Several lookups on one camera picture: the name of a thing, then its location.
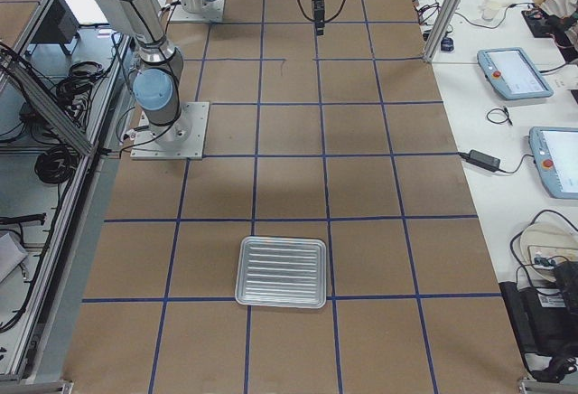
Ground black laptop power brick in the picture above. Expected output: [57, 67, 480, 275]
[458, 149, 500, 173]

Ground upper blue teach pendant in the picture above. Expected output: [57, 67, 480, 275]
[477, 48, 554, 100]

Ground blue teach pendant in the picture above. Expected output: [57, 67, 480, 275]
[477, 48, 554, 100]
[528, 127, 577, 200]

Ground silver ribbed metal tray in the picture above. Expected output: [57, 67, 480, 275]
[235, 236, 328, 309]

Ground brown paper table cover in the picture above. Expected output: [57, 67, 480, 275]
[64, 0, 523, 393]

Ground lower blue teach pendant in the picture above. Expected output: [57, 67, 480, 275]
[528, 127, 577, 200]

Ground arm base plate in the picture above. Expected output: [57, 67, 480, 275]
[130, 102, 210, 160]
[171, 0, 225, 23]

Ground aluminium frame post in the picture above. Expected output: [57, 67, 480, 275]
[423, 0, 461, 63]

